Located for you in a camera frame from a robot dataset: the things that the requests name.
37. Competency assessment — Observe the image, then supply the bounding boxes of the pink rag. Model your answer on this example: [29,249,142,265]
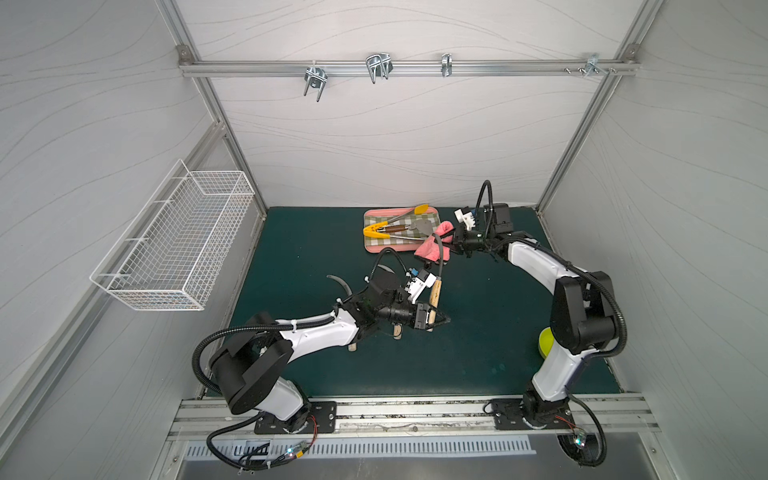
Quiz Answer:
[414,221,455,263]

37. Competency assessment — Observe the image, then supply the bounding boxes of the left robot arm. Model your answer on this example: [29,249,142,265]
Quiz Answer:
[191,268,449,430]

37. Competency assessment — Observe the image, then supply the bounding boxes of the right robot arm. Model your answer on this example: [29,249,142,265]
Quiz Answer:
[452,226,627,429]

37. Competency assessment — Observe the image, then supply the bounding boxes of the yellow tipped metal tongs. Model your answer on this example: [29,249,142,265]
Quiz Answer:
[362,203,444,249]

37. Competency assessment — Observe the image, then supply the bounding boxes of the small metal spatula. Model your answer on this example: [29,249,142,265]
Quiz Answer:
[382,219,434,237]

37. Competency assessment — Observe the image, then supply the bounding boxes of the pink checkered tray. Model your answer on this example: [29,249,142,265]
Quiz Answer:
[362,206,447,254]

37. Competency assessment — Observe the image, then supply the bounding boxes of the lime green bowl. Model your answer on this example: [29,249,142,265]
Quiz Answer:
[537,327,555,359]

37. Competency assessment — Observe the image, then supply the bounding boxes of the metal U-bolt clamp middle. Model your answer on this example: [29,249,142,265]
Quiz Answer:
[365,53,393,84]

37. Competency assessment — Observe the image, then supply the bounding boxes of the metal u-bolt clamp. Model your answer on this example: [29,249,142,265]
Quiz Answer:
[365,53,393,84]
[303,66,328,102]

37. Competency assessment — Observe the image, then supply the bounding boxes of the white vent strip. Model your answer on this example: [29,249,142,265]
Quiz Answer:
[214,435,536,461]

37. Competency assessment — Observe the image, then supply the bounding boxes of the metal U-bolt clamp left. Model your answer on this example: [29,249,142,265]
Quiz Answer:
[303,66,328,102]

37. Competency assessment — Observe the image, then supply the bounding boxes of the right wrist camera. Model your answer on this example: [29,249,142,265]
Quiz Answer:
[454,207,476,230]

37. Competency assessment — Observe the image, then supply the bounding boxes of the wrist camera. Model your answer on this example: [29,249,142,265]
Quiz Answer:
[454,207,476,230]
[405,268,437,304]

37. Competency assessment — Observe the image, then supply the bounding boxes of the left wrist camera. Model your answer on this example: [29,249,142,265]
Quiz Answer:
[405,268,437,304]

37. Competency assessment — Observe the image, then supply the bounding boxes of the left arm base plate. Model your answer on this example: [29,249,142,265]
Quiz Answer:
[254,401,337,435]

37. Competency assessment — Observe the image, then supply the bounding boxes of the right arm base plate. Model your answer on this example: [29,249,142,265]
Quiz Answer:
[482,396,575,431]

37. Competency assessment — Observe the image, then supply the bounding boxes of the metal bracket with bolts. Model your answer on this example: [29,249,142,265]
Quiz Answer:
[564,54,617,78]

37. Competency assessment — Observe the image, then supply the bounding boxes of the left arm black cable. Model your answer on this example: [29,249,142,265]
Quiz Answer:
[205,410,319,472]

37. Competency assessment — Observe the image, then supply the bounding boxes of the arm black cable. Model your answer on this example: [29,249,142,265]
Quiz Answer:
[205,410,319,472]
[556,395,608,468]

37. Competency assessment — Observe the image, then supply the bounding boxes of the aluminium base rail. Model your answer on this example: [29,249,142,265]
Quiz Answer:
[167,393,660,440]

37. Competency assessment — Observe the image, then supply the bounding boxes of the white wire basket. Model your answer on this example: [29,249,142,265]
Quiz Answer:
[90,159,254,312]

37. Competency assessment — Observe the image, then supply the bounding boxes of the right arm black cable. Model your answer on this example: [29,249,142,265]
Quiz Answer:
[556,395,608,468]

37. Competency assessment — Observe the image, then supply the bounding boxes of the aluminium crossbar rail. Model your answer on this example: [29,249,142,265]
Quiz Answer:
[179,56,640,78]

